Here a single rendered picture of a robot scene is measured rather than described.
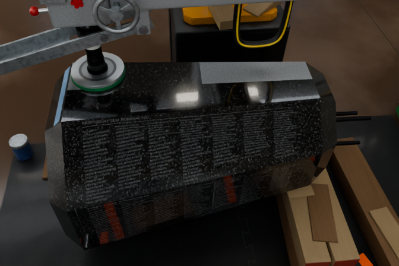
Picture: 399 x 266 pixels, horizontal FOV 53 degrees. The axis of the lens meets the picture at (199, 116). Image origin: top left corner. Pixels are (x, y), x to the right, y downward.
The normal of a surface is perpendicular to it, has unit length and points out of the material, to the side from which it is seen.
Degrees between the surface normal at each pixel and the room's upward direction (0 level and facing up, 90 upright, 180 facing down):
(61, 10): 90
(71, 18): 90
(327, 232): 0
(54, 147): 59
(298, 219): 0
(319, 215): 0
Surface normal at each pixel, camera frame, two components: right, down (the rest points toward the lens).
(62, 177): -0.62, 0.07
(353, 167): 0.02, -0.67
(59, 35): 0.15, 0.73
